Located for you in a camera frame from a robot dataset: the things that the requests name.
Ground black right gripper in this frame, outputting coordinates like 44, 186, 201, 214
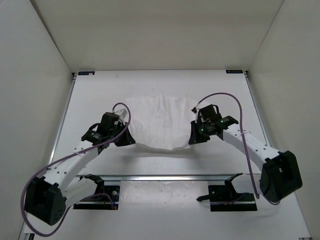
189, 120, 212, 145

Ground white pleated skirt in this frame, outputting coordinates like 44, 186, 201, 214
124, 94, 197, 152

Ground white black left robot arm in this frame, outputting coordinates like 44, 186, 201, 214
20, 109, 200, 226

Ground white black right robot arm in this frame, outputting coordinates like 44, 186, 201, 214
188, 104, 303, 204

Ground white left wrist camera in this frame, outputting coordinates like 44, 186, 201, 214
112, 108, 128, 123

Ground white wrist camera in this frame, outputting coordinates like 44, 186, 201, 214
112, 108, 128, 123
191, 105, 200, 114

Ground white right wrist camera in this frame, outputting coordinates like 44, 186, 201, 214
191, 105, 200, 114

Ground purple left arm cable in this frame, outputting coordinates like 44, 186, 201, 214
20, 102, 132, 237

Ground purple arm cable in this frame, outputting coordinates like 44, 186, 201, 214
20, 102, 132, 237
197, 92, 282, 206

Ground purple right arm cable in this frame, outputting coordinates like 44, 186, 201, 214
197, 92, 282, 206

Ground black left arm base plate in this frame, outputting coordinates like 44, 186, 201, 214
73, 174, 121, 211

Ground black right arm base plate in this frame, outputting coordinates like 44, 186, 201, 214
196, 173, 258, 212

